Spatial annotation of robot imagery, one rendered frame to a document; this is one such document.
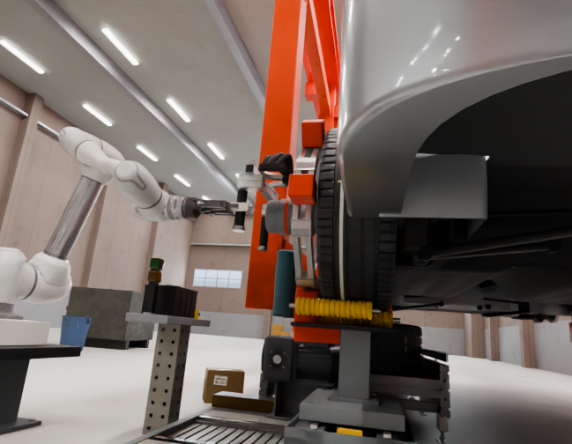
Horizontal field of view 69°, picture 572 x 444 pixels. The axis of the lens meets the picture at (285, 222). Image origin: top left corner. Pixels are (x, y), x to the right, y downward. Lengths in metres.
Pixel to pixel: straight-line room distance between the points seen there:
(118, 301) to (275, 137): 4.77
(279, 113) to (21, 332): 1.53
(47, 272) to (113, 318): 4.59
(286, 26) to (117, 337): 5.06
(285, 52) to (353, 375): 1.75
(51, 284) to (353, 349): 1.30
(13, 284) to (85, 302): 4.87
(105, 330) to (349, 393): 5.43
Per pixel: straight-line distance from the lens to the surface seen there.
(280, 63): 2.46
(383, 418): 1.33
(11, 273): 1.94
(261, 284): 2.01
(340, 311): 1.37
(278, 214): 1.54
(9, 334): 1.88
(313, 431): 1.29
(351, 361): 1.46
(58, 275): 2.06
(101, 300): 6.68
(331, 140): 1.38
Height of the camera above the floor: 0.43
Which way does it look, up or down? 15 degrees up
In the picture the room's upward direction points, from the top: 4 degrees clockwise
